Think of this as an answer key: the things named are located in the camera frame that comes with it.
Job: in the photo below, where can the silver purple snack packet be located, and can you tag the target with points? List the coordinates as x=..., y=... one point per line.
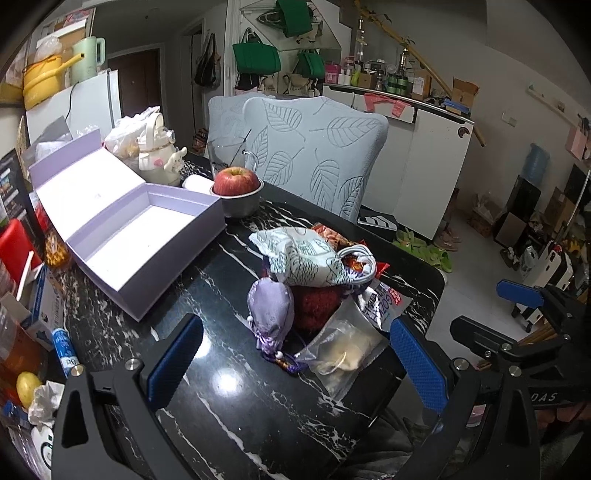
x=382, y=304

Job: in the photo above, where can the yellow lemon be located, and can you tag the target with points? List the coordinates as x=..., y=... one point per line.
x=26, y=385

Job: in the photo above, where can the black snack pouch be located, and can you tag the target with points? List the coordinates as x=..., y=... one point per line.
x=14, y=194

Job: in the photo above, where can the grey metal bowl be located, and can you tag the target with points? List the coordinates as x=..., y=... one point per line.
x=240, y=206

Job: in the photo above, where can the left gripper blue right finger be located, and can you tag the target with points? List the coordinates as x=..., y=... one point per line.
x=424, y=373

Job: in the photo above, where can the small red snack packet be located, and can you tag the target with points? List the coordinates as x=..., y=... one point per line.
x=382, y=267

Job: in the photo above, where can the leaf print cloth bag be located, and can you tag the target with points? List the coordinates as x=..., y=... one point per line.
x=298, y=256

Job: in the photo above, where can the red fuzzy knit item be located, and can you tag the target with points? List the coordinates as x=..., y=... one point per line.
x=314, y=306

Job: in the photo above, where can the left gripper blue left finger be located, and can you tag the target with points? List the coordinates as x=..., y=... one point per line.
x=168, y=360

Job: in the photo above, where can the red canister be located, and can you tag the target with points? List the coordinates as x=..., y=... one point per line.
x=15, y=247

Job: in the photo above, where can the plastic bag of food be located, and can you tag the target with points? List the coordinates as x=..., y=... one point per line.
x=122, y=140

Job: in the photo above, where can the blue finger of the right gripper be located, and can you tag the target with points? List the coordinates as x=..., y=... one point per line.
x=519, y=294

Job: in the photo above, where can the cream cartoon water bottle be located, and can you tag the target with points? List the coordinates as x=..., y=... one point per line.
x=159, y=160

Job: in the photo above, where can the purple drawstring pouch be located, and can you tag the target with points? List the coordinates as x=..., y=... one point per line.
x=271, y=314

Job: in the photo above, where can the white refrigerator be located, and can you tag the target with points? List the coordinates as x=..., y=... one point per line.
x=93, y=103

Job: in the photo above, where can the red brown snack packet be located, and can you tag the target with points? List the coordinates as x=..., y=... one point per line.
x=335, y=240

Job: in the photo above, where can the lavender gift box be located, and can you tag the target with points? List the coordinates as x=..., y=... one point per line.
x=130, y=237

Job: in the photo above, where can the yellow pot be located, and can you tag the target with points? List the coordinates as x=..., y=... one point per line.
x=42, y=79

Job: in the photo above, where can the green tote bag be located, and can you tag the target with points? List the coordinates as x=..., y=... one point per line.
x=252, y=56

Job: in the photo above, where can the glass cup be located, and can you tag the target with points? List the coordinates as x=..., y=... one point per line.
x=226, y=152

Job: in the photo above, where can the pale green kettle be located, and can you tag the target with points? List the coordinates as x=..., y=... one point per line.
x=93, y=50

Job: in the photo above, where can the blue white tube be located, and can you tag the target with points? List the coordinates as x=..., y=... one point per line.
x=64, y=350

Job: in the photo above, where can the white cabinet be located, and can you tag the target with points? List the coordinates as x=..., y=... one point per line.
x=403, y=157

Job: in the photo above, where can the red apple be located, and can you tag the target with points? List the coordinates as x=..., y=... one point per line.
x=235, y=181

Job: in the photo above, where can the leaf pattern chair cover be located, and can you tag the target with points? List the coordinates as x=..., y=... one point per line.
x=316, y=148

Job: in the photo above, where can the green slippers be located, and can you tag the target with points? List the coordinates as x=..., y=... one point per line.
x=431, y=254

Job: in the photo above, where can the clear plastic snack bag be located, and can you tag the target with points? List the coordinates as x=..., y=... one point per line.
x=346, y=344

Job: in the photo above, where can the white tissue roll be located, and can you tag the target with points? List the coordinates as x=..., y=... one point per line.
x=199, y=184

